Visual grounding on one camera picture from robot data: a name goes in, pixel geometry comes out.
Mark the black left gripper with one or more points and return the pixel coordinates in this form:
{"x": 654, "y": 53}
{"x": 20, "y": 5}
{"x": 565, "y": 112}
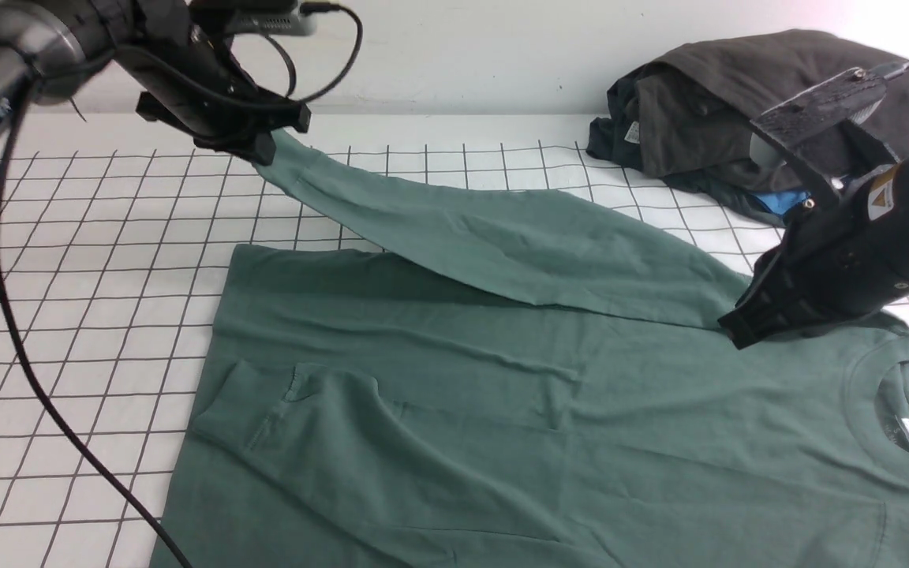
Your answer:
{"x": 194, "y": 83}

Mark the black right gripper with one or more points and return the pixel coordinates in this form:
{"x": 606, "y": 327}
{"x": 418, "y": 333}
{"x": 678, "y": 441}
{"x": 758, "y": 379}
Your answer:
{"x": 843, "y": 265}

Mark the green long-sleeve shirt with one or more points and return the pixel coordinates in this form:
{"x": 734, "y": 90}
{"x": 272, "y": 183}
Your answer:
{"x": 525, "y": 379}

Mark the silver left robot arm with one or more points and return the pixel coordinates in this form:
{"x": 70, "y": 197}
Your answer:
{"x": 50, "y": 49}

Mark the blue shirt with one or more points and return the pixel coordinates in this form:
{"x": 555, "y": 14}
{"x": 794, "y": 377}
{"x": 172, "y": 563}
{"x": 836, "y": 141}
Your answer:
{"x": 780, "y": 203}

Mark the dark grey shirt pile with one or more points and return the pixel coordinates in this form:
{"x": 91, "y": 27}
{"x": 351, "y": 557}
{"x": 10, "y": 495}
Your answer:
{"x": 683, "y": 118}

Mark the white grid-pattern tablecloth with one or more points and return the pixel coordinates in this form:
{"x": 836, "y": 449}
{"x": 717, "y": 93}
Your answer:
{"x": 116, "y": 260}

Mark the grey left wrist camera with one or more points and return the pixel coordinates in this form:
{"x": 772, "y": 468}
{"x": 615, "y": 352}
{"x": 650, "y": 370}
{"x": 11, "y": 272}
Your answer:
{"x": 272, "y": 18}

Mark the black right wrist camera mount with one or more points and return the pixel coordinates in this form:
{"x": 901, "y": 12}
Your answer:
{"x": 789, "y": 133}

